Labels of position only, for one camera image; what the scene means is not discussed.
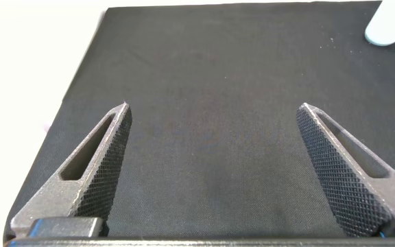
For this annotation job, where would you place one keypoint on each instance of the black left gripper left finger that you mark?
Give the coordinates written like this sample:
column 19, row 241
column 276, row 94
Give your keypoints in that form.
column 91, row 178

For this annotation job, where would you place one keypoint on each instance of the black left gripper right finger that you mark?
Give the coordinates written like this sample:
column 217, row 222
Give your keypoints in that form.
column 345, row 182

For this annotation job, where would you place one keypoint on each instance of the black table cloth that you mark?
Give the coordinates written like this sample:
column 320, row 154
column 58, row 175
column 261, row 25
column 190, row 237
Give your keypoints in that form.
column 211, row 137

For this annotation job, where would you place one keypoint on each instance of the teal plastic cup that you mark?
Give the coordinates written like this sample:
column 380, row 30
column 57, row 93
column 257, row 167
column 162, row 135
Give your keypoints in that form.
column 386, row 24

